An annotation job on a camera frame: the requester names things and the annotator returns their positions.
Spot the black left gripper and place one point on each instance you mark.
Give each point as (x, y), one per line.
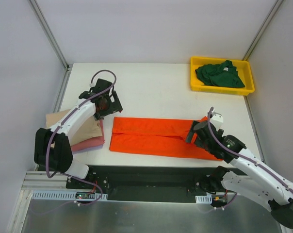
(112, 108)

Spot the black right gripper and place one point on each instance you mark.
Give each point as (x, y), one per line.
(191, 132)

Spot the orange t shirt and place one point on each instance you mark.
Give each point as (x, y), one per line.
(155, 136)

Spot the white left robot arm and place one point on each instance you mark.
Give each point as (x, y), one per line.
(53, 145)

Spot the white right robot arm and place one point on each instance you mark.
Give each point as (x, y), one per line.
(263, 185)

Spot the beige folded t shirt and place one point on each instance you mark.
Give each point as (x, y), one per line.
(89, 129)

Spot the pink folded t shirt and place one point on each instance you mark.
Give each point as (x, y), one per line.
(92, 142)

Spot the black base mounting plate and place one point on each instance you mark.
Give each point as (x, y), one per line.
(156, 184)

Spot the green t shirt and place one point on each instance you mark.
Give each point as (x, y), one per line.
(220, 75)

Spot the yellow plastic bin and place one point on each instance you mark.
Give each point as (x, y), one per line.
(243, 69)

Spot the left aluminium frame post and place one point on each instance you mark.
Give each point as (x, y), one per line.
(48, 33)

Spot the aluminium frame post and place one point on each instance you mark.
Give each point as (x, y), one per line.
(48, 33)
(264, 26)

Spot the right aluminium frame post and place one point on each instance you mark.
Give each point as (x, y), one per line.
(264, 26)

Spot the aluminium front rail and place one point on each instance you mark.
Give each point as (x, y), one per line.
(38, 180)

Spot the white slotted cable duct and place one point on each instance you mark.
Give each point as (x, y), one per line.
(68, 195)

